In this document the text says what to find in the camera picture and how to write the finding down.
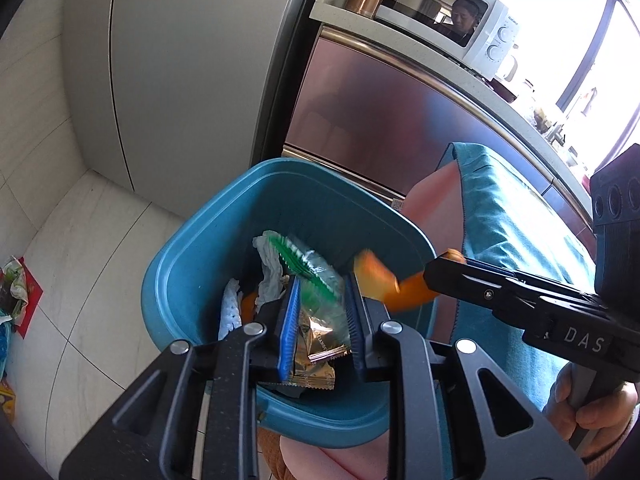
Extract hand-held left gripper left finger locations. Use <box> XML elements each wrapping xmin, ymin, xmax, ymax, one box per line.
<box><xmin>59</xmin><ymin>276</ymin><xmax>302</xmax><ymax>480</ymax></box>

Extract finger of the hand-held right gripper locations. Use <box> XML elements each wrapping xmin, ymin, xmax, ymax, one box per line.
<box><xmin>429</xmin><ymin>256</ymin><xmax>599</xmax><ymax>307</ymax></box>
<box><xmin>424</xmin><ymin>266</ymin><xmax>609</xmax><ymax>334</ymax></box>

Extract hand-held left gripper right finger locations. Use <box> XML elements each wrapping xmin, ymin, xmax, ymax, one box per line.
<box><xmin>344</xmin><ymin>272</ymin><xmax>588</xmax><ymax>480</ymax></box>

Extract small gold foil wrapper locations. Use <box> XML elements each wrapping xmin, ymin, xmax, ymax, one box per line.
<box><xmin>299</xmin><ymin>310</ymin><xmax>350</xmax><ymax>363</ymax></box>

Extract large orange peel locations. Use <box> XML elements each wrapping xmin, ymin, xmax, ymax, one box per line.
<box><xmin>353</xmin><ymin>249</ymin><xmax>464</xmax><ymax>312</ymax></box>

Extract green clear plastic wrapper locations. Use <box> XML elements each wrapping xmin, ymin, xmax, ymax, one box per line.
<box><xmin>265</xmin><ymin>230</ymin><xmax>351</xmax><ymax>342</ymax></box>

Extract white tissue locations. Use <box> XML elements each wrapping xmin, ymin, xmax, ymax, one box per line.
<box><xmin>252</xmin><ymin>232</ymin><xmax>294</xmax><ymax>312</ymax></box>

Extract blue plastic waste bin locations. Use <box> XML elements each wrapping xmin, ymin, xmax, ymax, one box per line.
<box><xmin>141</xmin><ymin>157</ymin><xmax>440</xmax><ymax>449</ymax></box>

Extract person's right hand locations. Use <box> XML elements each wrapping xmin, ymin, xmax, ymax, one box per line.
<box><xmin>542</xmin><ymin>362</ymin><xmax>640</xmax><ymax>462</ymax></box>

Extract blue floral tablecloth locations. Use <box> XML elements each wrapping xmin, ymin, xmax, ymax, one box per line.
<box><xmin>437</xmin><ymin>141</ymin><xmax>599</xmax><ymax>412</ymax></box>

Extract small orange peel piece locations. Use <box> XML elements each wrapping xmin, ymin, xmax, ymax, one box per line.
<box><xmin>240</xmin><ymin>291</ymin><xmax>261</xmax><ymax>324</ymax></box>

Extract brown knitted cloth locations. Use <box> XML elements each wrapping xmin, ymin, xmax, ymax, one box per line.
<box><xmin>257</xmin><ymin>430</ymin><xmax>297</xmax><ymax>480</ymax></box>

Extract steel faucet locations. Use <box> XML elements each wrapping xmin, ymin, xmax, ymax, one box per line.
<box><xmin>550</xmin><ymin>87</ymin><xmax>599</xmax><ymax>147</ymax></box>

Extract kitchen base cabinet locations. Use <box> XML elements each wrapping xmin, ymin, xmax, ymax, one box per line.
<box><xmin>282</xmin><ymin>25</ymin><xmax>597</xmax><ymax>262</ymax></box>

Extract kitchen window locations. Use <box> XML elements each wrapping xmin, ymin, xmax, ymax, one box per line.
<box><xmin>494</xmin><ymin>0</ymin><xmax>640</xmax><ymax>172</ymax></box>

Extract white microwave oven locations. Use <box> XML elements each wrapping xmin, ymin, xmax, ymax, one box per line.
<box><xmin>375</xmin><ymin>0</ymin><xmax>521</xmax><ymax>69</ymax></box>

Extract colourful bags on floor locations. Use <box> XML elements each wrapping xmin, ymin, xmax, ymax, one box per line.
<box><xmin>0</xmin><ymin>255</ymin><xmax>44</xmax><ymax>412</ymax></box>

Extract grey refrigerator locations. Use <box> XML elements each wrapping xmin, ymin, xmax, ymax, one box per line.
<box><xmin>65</xmin><ymin>0</ymin><xmax>322</xmax><ymax>197</ymax></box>

